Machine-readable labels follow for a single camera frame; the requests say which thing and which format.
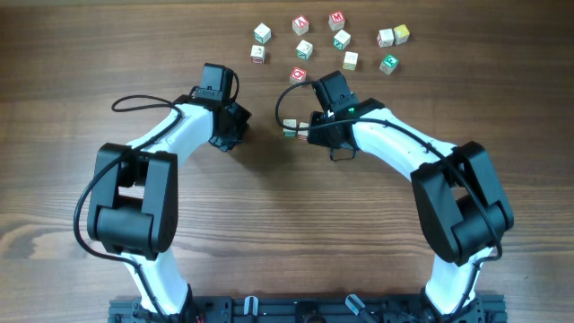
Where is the plain wooden picture block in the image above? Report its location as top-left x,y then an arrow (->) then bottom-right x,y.
297,122 -> 309,140

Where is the wooden block green bird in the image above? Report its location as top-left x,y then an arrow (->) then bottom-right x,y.
283,118 -> 297,137

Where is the wooden block yellow side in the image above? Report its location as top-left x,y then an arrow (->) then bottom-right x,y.
343,51 -> 359,71

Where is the wooden block green N side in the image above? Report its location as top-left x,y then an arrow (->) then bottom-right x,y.
333,30 -> 351,50

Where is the green letter F block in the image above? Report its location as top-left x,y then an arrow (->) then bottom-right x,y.
379,55 -> 399,75

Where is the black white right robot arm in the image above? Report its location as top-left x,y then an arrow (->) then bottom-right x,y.
308,71 -> 514,322

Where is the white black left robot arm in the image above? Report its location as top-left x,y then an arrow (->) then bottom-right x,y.
73,64 -> 251,322

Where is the red letter Q block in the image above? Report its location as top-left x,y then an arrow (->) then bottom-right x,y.
289,66 -> 307,84

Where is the wooden block teal edge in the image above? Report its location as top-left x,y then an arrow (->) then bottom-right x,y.
254,22 -> 272,44

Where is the red letter A block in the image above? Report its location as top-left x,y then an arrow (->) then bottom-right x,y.
292,15 -> 309,36

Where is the wooden block red blue side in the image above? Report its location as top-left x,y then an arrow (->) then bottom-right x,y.
377,29 -> 395,48

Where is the red letter M block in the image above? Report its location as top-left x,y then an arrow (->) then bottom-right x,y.
328,11 -> 345,31

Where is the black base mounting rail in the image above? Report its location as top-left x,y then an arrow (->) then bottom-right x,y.
108,294 -> 509,323

